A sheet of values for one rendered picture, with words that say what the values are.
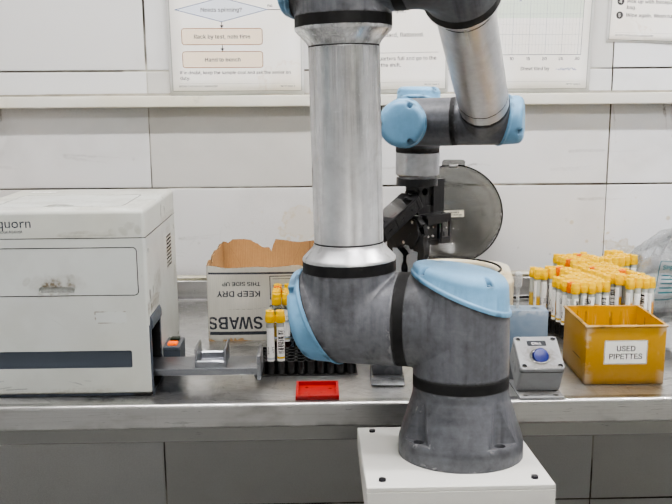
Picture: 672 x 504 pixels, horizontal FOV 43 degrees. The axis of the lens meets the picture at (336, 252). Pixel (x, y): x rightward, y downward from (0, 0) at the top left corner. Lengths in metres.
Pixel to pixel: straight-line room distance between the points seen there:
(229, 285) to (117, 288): 0.33
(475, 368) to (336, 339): 0.17
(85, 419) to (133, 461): 0.79
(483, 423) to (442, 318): 0.13
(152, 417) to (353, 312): 0.47
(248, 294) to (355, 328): 0.65
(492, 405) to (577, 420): 0.40
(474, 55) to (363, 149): 0.21
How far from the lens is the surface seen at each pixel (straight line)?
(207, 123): 1.93
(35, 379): 1.42
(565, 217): 2.02
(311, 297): 1.02
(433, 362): 0.99
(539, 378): 1.37
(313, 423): 1.34
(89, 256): 1.35
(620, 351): 1.45
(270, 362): 1.44
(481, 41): 1.10
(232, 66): 1.92
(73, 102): 1.95
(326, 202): 1.00
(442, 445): 1.00
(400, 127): 1.31
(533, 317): 1.49
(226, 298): 1.63
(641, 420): 1.43
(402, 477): 0.99
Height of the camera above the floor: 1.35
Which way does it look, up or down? 11 degrees down
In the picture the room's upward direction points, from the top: straight up
